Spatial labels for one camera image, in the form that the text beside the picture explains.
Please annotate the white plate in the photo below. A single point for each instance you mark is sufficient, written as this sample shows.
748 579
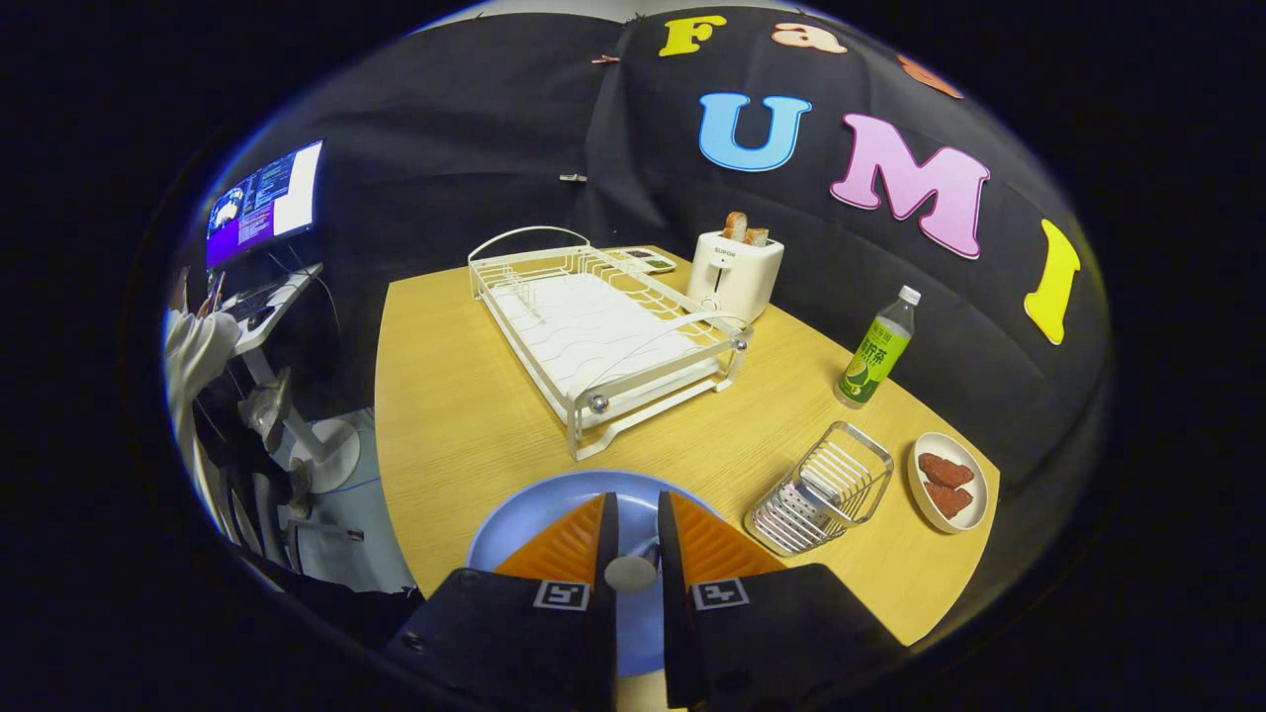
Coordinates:
945 443

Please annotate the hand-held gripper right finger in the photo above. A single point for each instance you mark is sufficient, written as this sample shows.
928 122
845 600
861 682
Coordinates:
676 633

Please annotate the green label drink bottle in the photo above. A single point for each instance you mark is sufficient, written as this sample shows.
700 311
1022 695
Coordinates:
875 356

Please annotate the computer monitor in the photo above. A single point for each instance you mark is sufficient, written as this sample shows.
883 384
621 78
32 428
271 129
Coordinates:
262 203

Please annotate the toast slice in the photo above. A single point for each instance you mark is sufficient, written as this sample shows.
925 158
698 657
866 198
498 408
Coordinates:
757 236
735 225

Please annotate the red meat slice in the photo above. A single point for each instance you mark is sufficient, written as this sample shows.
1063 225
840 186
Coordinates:
946 470
949 499

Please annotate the blue plate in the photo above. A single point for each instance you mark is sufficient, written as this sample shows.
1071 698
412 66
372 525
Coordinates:
524 524

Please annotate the white toaster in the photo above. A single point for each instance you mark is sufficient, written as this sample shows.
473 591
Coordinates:
732 282

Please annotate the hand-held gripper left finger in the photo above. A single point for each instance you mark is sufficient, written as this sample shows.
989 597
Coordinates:
603 633

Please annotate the white spoon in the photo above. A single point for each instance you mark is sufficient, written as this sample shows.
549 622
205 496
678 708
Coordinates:
631 574

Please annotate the white divided condiment tray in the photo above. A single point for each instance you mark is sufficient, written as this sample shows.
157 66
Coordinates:
648 261

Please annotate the dark keyboard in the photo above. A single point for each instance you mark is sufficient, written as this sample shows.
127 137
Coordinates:
247 302

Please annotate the black backdrop cloth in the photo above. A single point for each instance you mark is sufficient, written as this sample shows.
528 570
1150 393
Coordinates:
475 119

